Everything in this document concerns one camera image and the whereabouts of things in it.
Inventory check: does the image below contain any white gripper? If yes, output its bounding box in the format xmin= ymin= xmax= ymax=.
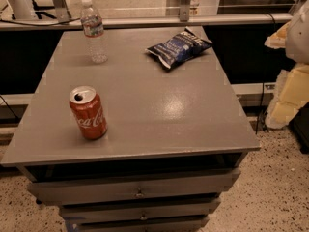
xmin=265 ymin=0 xmax=309 ymax=129

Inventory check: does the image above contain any red coca-cola can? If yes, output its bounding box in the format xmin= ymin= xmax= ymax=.
xmin=70 ymin=86 xmax=107 ymax=140

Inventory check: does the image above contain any blue chip bag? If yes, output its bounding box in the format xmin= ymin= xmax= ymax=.
xmin=146 ymin=27 xmax=212 ymax=70

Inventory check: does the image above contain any bottom grey drawer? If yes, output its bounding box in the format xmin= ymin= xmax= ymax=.
xmin=66 ymin=215 xmax=209 ymax=232

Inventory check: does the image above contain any grey drawer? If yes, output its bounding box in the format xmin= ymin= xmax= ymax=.
xmin=28 ymin=168 xmax=240 ymax=205
xmin=66 ymin=215 xmax=209 ymax=232
xmin=60 ymin=196 xmax=220 ymax=224

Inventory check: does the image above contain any clear plastic water bottle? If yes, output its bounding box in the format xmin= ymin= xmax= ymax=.
xmin=80 ymin=0 xmax=107 ymax=63

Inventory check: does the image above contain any grey metal railing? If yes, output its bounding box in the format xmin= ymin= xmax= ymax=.
xmin=1 ymin=0 xmax=307 ymax=31

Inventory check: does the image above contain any middle grey drawer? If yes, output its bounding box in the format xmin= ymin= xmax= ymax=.
xmin=60 ymin=196 xmax=220 ymax=224

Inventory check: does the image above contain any white pipe leg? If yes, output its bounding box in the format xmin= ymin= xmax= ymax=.
xmin=7 ymin=0 xmax=37 ymax=20

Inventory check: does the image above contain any top grey drawer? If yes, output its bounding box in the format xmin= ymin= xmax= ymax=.
xmin=28 ymin=168 xmax=240 ymax=205

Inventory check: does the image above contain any black cable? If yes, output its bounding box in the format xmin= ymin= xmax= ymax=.
xmin=255 ymin=13 xmax=277 ymax=135

